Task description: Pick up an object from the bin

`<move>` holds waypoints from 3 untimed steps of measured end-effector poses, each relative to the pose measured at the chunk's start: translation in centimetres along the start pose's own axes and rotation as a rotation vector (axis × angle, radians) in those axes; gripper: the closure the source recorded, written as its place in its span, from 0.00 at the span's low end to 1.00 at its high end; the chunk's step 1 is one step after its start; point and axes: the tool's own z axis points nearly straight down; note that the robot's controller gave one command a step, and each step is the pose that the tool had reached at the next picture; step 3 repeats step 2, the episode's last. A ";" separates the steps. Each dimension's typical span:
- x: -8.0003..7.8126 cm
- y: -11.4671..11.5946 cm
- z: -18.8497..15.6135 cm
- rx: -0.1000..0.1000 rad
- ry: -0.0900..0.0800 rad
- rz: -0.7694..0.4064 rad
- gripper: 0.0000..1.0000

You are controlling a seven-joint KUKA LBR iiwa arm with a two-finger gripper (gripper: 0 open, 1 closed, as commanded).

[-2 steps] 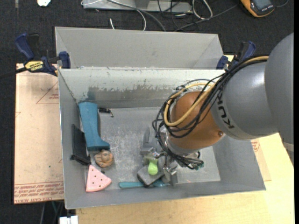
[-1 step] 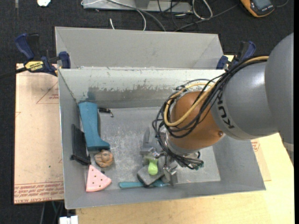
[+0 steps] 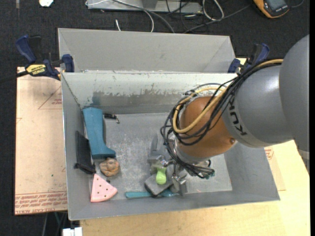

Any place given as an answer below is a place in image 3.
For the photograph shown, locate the small black metal clip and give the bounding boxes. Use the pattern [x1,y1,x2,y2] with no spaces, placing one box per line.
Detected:
[103,113,121,124]

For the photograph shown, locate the blue toy boot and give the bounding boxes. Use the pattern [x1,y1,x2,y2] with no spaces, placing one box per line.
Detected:
[82,107,117,160]

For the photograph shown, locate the light green toy pear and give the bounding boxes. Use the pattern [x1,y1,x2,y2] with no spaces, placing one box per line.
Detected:
[155,168,168,186]

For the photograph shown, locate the black flat rectangular object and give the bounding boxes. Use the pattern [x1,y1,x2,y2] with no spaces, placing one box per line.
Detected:
[73,130,96,175]

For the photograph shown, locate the brown cardboard board red print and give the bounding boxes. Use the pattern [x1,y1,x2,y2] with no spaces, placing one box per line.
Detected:
[14,66,286,216]

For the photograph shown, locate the teal flat stick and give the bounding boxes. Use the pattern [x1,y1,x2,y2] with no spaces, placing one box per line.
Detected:
[125,190,180,199]

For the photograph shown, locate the grey flat block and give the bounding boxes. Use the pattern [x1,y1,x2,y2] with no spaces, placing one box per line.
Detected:
[144,175,174,197]

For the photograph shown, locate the pink toy watermelon slice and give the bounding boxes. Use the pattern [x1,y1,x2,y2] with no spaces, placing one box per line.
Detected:
[90,173,119,203]

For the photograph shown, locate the brown toy animal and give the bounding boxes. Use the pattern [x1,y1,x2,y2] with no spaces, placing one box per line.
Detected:
[98,157,121,177]

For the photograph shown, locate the grey metal bin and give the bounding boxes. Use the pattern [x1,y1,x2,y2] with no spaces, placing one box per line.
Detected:
[58,28,281,221]

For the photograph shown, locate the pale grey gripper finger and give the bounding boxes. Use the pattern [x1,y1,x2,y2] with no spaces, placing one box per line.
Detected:
[147,134,168,167]
[171,173,188,196]

